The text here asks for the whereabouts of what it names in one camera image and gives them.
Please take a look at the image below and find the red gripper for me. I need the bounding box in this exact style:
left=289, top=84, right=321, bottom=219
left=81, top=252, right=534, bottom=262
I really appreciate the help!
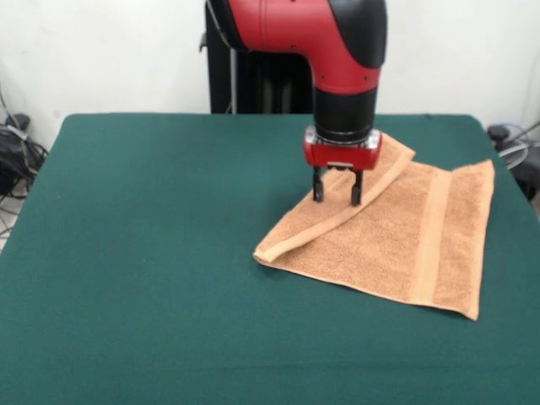
left=302, top=125, right=383, bottom=208

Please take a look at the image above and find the orange terry towel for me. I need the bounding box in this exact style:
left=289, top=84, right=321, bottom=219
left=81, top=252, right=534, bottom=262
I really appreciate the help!
left=252, top=133, right=495, bottom=322

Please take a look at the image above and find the dark green table cloth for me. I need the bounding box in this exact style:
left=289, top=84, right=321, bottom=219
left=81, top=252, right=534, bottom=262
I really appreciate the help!
left=0, top=112, right=540, bottom=405

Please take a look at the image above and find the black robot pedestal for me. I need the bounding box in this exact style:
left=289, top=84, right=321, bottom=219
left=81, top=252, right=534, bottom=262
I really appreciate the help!
left=198, top=0, right=317, bottom=115

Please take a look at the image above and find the black cable tangle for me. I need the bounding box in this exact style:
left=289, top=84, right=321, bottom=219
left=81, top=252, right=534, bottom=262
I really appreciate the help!
left=0, top=84, right=50, bottom=250

